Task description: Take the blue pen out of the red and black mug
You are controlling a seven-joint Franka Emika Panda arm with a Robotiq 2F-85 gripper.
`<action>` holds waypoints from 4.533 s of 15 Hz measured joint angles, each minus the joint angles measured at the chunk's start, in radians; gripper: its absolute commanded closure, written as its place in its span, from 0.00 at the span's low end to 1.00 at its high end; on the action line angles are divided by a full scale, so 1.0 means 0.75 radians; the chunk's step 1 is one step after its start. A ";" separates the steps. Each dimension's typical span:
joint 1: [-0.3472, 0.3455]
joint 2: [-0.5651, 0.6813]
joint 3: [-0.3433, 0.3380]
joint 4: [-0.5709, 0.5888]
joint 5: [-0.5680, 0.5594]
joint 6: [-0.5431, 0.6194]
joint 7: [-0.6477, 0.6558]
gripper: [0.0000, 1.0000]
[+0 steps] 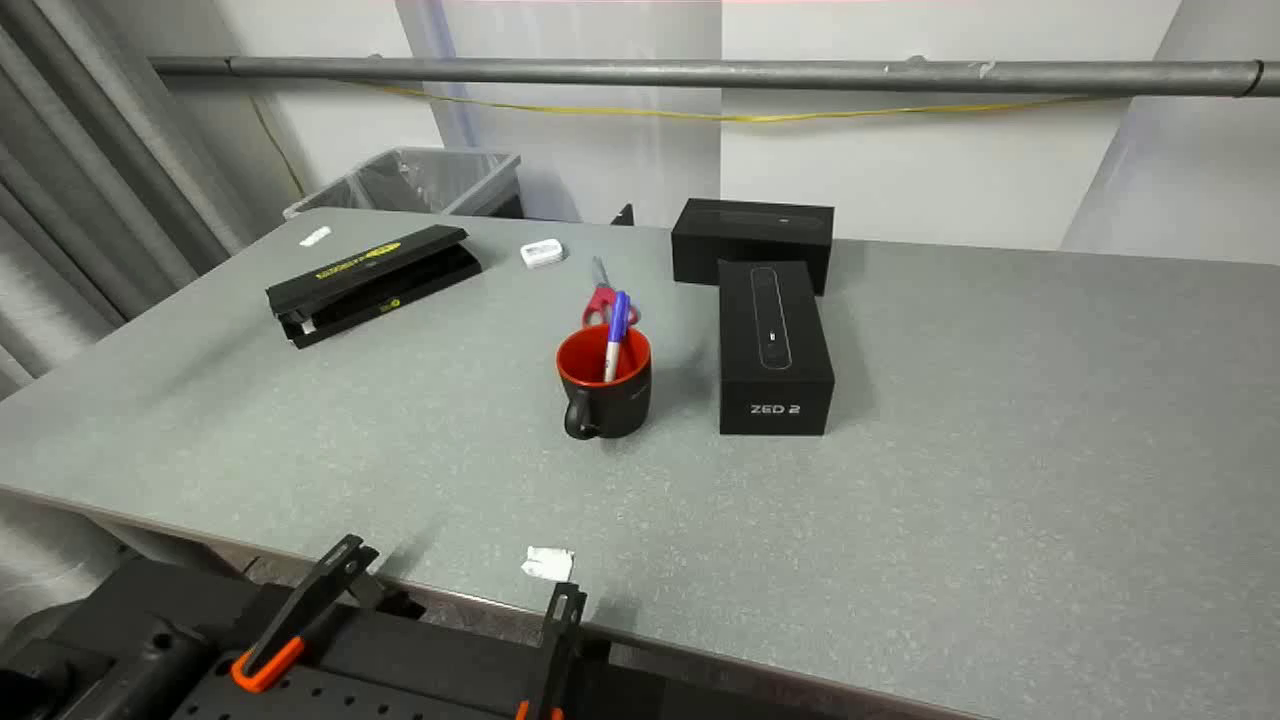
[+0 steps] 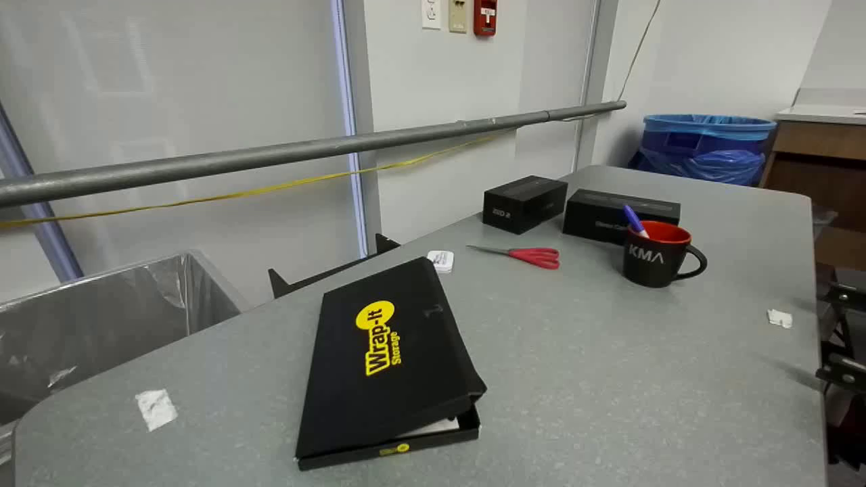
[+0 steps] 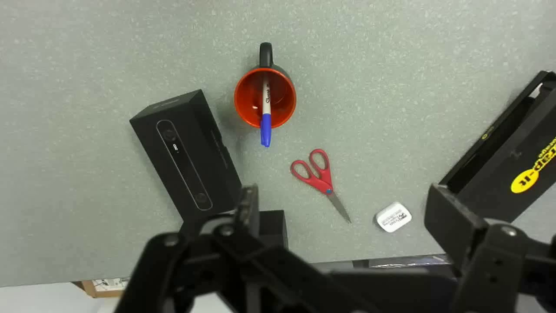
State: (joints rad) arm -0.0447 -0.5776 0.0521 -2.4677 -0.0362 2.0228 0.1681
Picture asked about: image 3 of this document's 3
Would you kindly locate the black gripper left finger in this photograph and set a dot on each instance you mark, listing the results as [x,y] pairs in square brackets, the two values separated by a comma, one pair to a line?
[232,272]

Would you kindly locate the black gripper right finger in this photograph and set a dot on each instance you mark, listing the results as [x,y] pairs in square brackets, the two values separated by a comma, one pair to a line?
[498,267]

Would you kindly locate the blue and white pen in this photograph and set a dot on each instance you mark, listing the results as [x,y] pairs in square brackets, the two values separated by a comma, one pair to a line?
[267,131]

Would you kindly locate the red and black mug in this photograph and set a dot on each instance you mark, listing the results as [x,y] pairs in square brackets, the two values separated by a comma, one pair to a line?
[250,98]

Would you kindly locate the small black box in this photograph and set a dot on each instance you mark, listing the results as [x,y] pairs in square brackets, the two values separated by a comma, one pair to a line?
[274,228]

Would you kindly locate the flat black box yellow logo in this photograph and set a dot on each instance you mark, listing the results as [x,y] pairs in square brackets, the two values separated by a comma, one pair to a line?
[510,157]

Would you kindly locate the small white packet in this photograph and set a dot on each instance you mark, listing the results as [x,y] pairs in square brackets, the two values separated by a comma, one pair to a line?
[394,218]

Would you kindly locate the black box with remote picture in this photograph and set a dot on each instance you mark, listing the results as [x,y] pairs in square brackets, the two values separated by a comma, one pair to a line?
[185,157]

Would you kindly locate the cardboard box with label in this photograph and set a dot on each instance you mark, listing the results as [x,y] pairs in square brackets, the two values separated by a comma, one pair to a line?
[102,287]

